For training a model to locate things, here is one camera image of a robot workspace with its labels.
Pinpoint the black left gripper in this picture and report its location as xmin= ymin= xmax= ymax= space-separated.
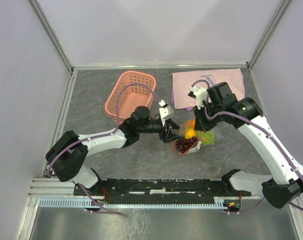
xmin=137 ymin=117 xmax=182 ymax=143

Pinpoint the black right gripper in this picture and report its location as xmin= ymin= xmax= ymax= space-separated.
xmin=192 ymin=100 xmax=224 ymax=133

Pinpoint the yellow toy mango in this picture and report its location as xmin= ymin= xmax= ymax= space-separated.
xmin=184 ymin=128 xmax=198 ymax=140

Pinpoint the dark red grape bunch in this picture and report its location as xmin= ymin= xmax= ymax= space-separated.
xmin=174 ymin=138 xmax=199 ymax=154

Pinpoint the green custard apple toy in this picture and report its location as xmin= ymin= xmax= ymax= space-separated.
xmin=200 ymin=129 xmax=216 ymax=146

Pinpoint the clear zip top bag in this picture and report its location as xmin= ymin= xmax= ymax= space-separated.
xmin=171 ymin=118 xmax=225 ymax=156

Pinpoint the pink plastic perforated basket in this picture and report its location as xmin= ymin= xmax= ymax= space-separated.
xmin=104 ymin=70 xmax=157 ymax=123

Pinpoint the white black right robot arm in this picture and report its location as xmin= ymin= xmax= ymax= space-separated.
xmin=188 ymin=82 xmax=303 ymax=209

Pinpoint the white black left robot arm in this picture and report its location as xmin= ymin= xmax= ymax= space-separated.
xmin=45 ymin=105 xmax=182 ymax=195

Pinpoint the purple cloth under pink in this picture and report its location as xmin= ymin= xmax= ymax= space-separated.
xmin=171 ymin=91 xmax=196 ymax=111

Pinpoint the pink embroidered cloth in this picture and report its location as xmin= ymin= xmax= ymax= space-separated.
xmin=171 ymin=67 xmax=246 ymax=111

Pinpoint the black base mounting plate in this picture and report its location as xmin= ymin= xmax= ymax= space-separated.
xmin=88 ymin=178 xmax=252 ymax=205

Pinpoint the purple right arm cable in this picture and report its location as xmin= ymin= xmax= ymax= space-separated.
xmin=191 ymin=79 xmax=303 ymax=214

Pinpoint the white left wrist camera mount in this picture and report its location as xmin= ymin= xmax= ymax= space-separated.
xmin=158 ymin=99 xmax=174 ymax=127

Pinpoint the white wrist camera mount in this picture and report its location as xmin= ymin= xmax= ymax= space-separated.
xmin=188 ymin=85 xmax=209 ymax=110
xmin=158 ymin=99 xmax=174 ymax=127

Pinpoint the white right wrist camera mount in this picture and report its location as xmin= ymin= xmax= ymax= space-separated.
xmin=188 ymin=85 xmax=209 ymax=110

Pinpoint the light blue cable duct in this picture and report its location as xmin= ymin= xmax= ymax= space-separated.
xmin=38 ymin=197 xmax=229 ymax=208

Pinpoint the aluminium frame rail front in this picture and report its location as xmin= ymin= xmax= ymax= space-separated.
xmin=29 ymin=172 xmax=272 ymax=198

